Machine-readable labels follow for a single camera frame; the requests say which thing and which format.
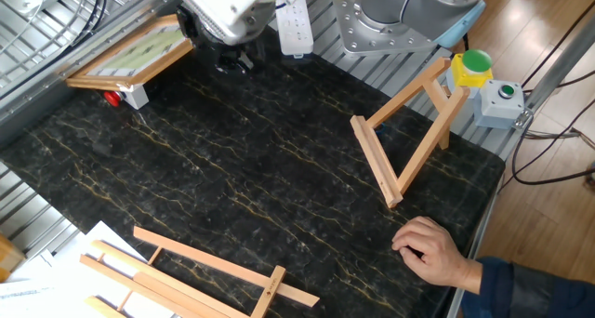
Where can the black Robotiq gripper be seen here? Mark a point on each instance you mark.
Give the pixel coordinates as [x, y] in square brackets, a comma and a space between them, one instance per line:
[204, 41]

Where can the wooden photo frame green print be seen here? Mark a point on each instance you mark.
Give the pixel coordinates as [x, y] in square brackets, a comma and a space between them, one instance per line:
[135, 53]

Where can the person's right forearm blue sleeve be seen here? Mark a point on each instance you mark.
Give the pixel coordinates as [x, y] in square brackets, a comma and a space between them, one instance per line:
[534, 290]

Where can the person's right hand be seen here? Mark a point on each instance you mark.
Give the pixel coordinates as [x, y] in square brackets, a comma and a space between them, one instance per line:
[438, 257]

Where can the white power strip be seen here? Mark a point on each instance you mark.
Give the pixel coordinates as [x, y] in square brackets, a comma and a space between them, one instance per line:
[295, 30]

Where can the white box red button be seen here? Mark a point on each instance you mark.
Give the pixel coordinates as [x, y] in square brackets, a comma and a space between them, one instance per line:
[135, 97]

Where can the upright wooden easel stand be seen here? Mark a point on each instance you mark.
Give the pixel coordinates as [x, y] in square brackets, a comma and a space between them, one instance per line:
[376, 160]

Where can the large wooden easel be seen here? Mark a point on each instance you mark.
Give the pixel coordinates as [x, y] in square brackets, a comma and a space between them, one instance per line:
[209, 260]

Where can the yellow box green mushroom button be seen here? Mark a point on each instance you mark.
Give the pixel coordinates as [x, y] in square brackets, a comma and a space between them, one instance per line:
[476, 60]

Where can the grey box green button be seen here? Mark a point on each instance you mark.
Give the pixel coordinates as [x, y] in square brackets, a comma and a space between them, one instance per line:
[497, 109]

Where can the small cardboard box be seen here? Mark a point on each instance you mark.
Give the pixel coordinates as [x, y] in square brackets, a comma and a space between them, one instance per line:
[9, 257]

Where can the white paper sheets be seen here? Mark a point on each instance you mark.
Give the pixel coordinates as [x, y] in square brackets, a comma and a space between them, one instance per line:
[28, 304]

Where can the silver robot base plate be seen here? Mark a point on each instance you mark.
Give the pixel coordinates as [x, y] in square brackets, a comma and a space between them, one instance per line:
[353, 34]

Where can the grey aluminium frame beam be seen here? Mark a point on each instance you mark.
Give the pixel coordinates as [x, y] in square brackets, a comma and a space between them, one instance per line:
[28, 109]

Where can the aluminium profile post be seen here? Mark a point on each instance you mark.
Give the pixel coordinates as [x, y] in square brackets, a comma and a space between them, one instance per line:
[558, 69]

